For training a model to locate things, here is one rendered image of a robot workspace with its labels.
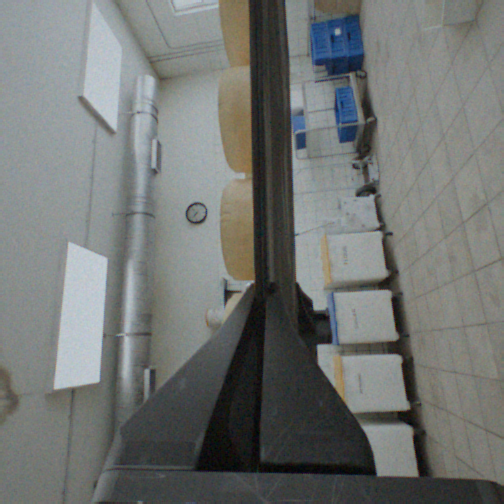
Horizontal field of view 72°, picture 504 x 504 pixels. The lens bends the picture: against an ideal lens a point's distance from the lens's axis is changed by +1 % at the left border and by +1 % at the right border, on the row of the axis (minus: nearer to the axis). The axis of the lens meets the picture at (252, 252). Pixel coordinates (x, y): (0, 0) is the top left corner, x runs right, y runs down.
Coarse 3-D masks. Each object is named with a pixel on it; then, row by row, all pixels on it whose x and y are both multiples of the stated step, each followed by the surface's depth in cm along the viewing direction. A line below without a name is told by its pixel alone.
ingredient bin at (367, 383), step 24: (336, 360) 353; (360, 360) 341; (384, 360) 338; (408, 360) 337; (336, 384) 358; (360, 384) 334; (384, 384) 332; (360, 408) 329; (384, 408) 327; (408, 408) 325
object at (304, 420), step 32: (288, 320) 10; (288, 352) 9; (288, 384) 8; (320, 384) 8; (288, 416) 7; (320, 416) 7; (352, 416) 7; (288, 448) 6; (320, 448) 6; (352, 448) 6
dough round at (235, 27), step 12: (228, 0) 16; (240, 0) 16; (228, 12) 16; (240, 12) 16; (228, 24) 16; (240, 24) 16; (228, 36) 17; (240, 36) 17; (228, 48) 17; (240, 48) 17; (228, 60) 18; (240, 60) 18
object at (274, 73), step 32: (256, 0) 13; (256, 32) 13; (256, 64) 13; (288, 64) 48; (256, 96) 13; (288, 96) 43; (256, 128) 13; (288, 128) 39; (256, 160) 13; (288, 160) 35; (256, 192) 12; (288, 192) 33; (256, 224) 12; (288, 224) 30; (256, 256) 12; (288, 256) 28; (256, 288) 12; (288, 288) 26; (256, 320) 12; (256, 352) 12; (256, 384) 12
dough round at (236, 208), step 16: (224, 192) 16; (240, 192) 15; (224, 208) 15; (240, 208) 15; (224, 224) 15; (240, 224) 15; (224, 240) 15; (240, 240) 15; (224, 256) 15; (240, 256) 15; (240, 272) 16
